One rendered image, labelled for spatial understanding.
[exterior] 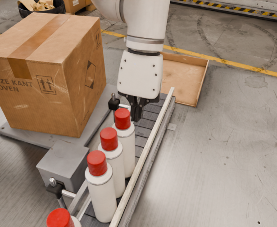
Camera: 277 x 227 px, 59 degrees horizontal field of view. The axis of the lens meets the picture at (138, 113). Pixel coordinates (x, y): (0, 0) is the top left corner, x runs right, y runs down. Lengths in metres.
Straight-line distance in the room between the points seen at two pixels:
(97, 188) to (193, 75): 0.75
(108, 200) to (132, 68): 0.29
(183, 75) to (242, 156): 0.45
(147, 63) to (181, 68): 0.60
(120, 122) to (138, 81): 0.11
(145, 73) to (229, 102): 0.51
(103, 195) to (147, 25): 0.34
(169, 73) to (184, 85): 0.11
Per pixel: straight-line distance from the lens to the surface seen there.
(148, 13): 0.52
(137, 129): 0.75
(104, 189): 0.47
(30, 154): 0.82
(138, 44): 0.53
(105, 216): 0.56
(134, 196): 0.62
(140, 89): 0.56
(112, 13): 0.57
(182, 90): 1.00
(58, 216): 0.39
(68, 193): 0.55
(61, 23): 0.84
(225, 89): 1.05
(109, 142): 0.46
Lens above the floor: 1.42
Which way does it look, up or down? 42 degrees down
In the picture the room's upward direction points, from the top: straight up
